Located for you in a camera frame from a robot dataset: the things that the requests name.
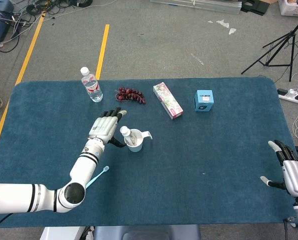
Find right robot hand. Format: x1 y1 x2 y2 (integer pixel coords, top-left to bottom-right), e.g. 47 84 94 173
260 139 298 198

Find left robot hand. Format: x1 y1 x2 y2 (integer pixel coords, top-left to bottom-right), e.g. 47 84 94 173
88 107 128 149

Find floral toothpaste tube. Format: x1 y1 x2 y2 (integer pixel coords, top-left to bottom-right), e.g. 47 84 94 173
119 126 139 146

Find light blue toothbrush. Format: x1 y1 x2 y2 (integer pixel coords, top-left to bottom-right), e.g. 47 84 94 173
85 165 110 190

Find pink floral long box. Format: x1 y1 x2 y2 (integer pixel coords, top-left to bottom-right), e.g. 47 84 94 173
153 81 184 121

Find clear water bottle red label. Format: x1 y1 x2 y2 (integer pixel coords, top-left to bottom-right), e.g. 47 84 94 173
80 66 104 103

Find bunch of red grapes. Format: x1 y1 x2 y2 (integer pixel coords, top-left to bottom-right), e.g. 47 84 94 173
114 86 147 105

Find white power strip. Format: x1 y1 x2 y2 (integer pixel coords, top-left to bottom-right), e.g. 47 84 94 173
277 87 298 105

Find blue felt table mat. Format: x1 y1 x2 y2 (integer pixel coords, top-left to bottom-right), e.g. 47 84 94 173
0 76 297 228

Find blue speaker box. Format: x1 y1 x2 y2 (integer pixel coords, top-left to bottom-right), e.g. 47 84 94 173
194 89 214 113

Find black tripod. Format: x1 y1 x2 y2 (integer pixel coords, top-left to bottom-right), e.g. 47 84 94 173
241 12 298 83

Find white plastic basket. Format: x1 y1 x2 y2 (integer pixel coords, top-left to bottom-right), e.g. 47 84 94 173
278 0 298 17

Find black flat plates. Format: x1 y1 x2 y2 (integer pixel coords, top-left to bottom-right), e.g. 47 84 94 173
240 0 270 16

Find white mug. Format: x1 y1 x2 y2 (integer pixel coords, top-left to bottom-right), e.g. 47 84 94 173
124 128 153 153

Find white coiled cable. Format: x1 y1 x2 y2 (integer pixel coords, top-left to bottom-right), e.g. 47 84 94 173
273 72 298 141

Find tangle of black cables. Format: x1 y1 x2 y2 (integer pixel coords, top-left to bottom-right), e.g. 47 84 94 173
0 0 93 53

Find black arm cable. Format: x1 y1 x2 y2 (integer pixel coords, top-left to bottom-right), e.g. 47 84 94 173
0 212 13 233

